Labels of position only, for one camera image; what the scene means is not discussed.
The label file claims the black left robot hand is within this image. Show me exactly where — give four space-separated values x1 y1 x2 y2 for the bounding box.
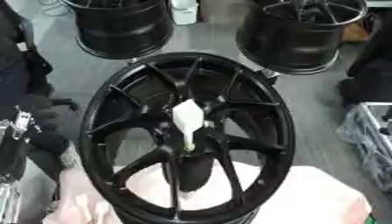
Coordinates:
18 94 81 156

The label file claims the black spoked wheel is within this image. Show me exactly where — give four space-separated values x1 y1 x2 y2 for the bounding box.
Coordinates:
78 52 299 224

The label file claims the black wheel rim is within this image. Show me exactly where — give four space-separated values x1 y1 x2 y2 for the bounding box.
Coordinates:
234 0 371 76
59 0 177 61

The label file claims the person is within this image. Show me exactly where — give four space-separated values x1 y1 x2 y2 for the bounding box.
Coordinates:
335 11 392 107
0 0 57 98

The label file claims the white container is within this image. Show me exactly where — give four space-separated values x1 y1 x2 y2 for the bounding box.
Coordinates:
170 0 201 26

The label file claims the tan cardboard box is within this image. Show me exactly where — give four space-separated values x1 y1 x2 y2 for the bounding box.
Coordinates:
197 0 253 23

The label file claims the brown bag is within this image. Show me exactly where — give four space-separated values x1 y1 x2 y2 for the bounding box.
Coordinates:
339 21 371 44

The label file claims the metal wire crate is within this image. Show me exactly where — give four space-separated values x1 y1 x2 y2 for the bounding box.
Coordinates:
333 101 392 200

